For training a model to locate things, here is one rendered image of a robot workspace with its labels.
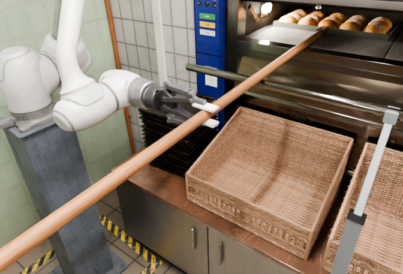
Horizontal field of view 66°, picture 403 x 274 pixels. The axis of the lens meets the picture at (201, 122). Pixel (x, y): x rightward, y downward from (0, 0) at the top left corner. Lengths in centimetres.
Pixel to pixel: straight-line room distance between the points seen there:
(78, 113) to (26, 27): 98
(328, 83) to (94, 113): 96
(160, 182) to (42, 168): 53
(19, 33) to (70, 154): 69
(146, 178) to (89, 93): 77
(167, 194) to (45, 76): 72
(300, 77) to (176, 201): 79
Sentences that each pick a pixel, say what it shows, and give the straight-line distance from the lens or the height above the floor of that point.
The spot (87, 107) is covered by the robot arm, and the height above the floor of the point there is 120.
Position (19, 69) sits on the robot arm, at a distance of 126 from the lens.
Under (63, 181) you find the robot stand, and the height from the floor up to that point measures 72.
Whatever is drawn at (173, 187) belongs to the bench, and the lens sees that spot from 151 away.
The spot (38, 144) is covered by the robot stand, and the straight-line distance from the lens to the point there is 133.
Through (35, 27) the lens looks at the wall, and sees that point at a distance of 184.
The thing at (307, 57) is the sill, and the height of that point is 115.
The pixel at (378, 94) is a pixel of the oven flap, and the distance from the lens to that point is 140.
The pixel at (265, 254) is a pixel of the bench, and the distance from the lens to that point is 127.
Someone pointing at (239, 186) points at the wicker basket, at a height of 59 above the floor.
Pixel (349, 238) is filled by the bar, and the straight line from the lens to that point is 97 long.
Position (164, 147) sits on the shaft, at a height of 119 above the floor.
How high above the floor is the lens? 159
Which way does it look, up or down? 31 degrees down
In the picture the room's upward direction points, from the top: 2 degrees counter-clockwise
